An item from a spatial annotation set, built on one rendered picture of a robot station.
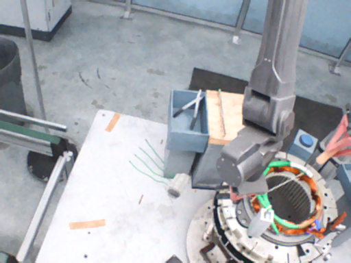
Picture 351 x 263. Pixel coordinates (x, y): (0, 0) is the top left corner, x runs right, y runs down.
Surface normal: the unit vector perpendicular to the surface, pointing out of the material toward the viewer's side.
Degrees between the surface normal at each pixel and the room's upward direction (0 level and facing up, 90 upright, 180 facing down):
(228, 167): 88
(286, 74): 56
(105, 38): 0
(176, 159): 90
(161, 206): 0
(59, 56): 0
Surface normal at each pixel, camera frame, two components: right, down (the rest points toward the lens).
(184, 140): -0.03, 0.81
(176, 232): 0.11, -0.58
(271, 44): -0.76, 0.24
